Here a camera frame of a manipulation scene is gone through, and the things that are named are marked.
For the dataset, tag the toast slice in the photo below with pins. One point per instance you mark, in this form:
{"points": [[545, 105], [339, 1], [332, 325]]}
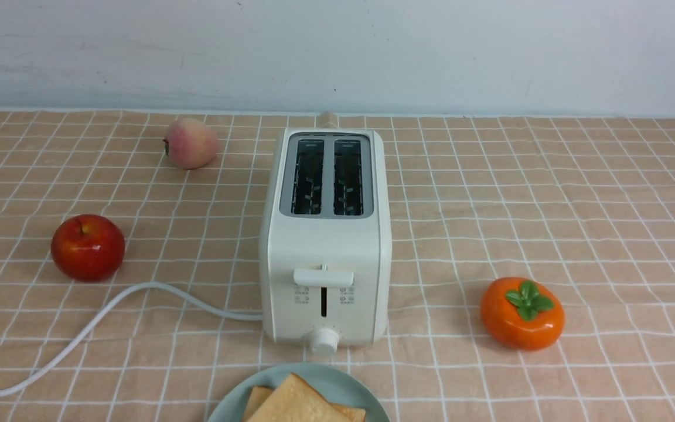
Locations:
{"points": [[258, 395], [295, 400]]}

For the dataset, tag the white two-slot toaster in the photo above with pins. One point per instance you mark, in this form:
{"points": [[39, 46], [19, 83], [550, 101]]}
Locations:
{"points": [[325, 243]]}

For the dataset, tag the pink peach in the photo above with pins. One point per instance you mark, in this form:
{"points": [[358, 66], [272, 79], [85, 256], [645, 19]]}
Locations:
{"points": [[190, 143]]}

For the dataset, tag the light green plate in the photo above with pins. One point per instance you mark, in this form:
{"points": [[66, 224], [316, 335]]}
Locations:
{"points": [[335, 385]]}

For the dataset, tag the orange persimmon with green leaves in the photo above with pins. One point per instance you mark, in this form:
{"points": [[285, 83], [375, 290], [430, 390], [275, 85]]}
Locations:
{"points": [[522, 314]]}

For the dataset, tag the red apple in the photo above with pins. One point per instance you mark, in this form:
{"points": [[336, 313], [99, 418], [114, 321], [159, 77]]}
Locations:
{"points": [[88, 247]]}

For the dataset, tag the orange checkered tablecloth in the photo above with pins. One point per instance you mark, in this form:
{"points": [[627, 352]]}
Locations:
{"points": [[583, 206]]}

